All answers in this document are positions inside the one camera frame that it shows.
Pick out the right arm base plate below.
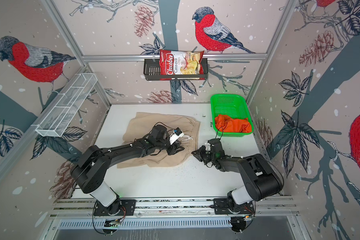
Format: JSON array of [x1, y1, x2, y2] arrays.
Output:
[[210, 198, 255, 215]]

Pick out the white wire mesh shelf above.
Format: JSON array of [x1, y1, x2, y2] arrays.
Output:
[[36, 73, 98, 137]]

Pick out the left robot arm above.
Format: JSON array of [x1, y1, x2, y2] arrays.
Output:
[[71, 122, 185, 215]]

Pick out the red cassava chips bag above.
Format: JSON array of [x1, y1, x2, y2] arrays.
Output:
[[160, 50, 204, 75]]

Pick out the orange shorts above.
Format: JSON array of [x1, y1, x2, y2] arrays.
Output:
[[215, 115, 253, 134]]

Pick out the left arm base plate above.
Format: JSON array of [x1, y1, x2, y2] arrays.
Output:
[[93, 199, 137, 217]]

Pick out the green plastic basket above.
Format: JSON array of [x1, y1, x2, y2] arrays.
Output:
[[211, 94, 254, 137]]

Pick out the black wall basket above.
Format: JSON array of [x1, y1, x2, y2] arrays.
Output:
[[143, 58, 209, 81]]

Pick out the beige shorts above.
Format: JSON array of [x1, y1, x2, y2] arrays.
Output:
[[117, 112, 201, 169]]

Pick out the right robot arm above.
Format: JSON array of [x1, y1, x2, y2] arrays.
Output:
[[192, 138, 284, 214]]

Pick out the right controller board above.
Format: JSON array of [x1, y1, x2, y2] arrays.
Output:
[[230, 216, 253, 233]]

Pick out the aluminium mounting rail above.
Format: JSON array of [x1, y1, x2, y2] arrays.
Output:
[[48, 196, 300, 219]]

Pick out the controller board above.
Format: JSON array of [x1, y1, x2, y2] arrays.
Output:
[[230, 216, 253, 233], [102, 219, 123, 234]]

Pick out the left controller board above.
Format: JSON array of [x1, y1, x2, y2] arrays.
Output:
[[102, 219, 123, 234]]

